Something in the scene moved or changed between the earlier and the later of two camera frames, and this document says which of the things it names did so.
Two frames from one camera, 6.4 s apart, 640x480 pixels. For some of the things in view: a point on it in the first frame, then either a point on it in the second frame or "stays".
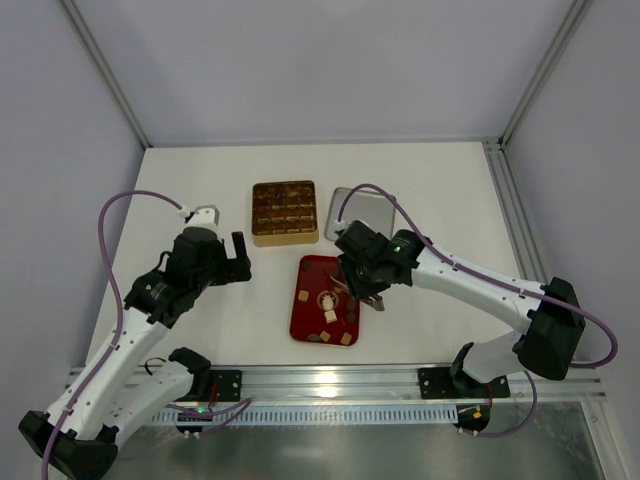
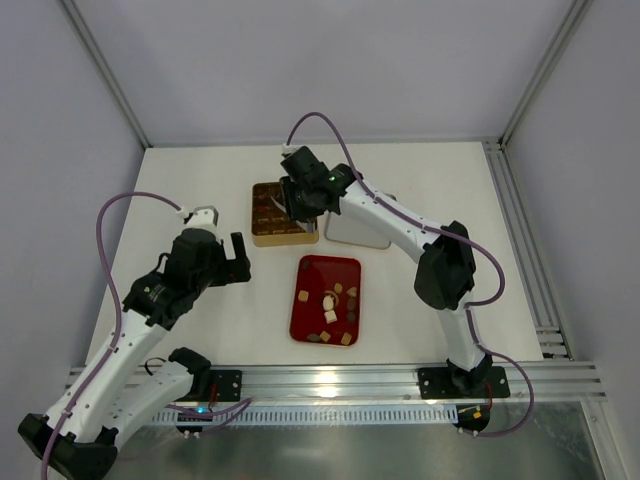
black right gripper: x=363 y=286 to x=295 y=201
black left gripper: x=232 y=265 stays
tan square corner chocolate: x=346 y=338 stays
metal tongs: x=374 y=300 to x=308 y=225
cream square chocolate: x=330 y=316 stays
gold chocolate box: x=284 y=213 stays
